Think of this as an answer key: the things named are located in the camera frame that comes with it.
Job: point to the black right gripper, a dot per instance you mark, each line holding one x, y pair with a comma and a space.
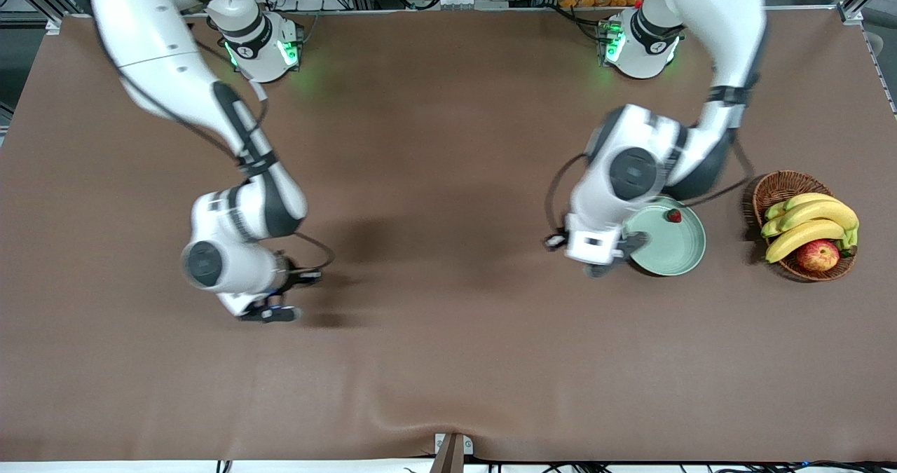
295, 277

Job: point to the round red strawberry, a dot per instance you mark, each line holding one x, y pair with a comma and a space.
674, 215

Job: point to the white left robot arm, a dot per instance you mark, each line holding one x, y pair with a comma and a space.
715, 10

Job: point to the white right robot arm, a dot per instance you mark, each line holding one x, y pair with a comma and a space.
154, 45

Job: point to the light green plate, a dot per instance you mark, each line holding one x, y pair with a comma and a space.
673, 249

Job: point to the brown table cover sheet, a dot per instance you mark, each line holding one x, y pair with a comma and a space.
420, 144

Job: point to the brown wicker basket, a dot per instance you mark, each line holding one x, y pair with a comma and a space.
781, 186

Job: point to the yellow banana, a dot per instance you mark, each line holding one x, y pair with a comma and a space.
802, 238
809, 198
820, 214

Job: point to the red apple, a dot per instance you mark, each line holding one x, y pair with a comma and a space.
818, 256

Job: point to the white terminal block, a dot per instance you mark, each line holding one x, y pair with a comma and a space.
455, 1

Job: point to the metal camera post bracket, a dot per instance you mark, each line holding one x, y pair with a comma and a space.
452, 459

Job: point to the aluminium table edge rail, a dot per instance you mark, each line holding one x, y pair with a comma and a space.
420, 11

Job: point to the metal table corner bracket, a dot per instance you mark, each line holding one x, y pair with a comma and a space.
851, 14

